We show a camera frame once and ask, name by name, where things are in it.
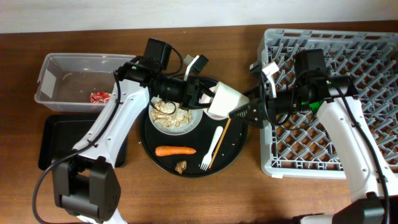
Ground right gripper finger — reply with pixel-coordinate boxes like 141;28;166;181
244;86;261;96
229;101;260;122

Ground white bowl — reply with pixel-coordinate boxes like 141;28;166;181
199;86;228;121

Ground cream paper cup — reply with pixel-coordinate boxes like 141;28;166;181
207;82;250;118

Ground grey plate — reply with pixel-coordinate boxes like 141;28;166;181
148;97;203;136

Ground red snack wrapper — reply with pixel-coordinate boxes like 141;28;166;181
90;91;111;103

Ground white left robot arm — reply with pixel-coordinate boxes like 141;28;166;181
32;55;209;223

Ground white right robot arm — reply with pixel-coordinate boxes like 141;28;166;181
229;73;397;223

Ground grey dishwasher rack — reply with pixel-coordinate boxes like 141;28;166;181
257;29;397;179

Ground clear plastic waste bin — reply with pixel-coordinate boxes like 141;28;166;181
34;53;134;113

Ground wooden chopstick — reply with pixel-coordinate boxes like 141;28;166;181
209;118;231;169

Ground rice and peanut shells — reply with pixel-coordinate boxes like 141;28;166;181
150;100;193;128

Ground round black serving tray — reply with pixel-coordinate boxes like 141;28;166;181
139;75;249;179

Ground orange carrot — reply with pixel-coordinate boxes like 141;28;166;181
155;146;197;157

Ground white plastic fork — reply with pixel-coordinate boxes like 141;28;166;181
200;126;223;170

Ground brown food scrap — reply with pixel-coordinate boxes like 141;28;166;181
175;161;187;174

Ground black rectangular tray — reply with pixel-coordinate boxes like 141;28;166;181
37;111;129;170

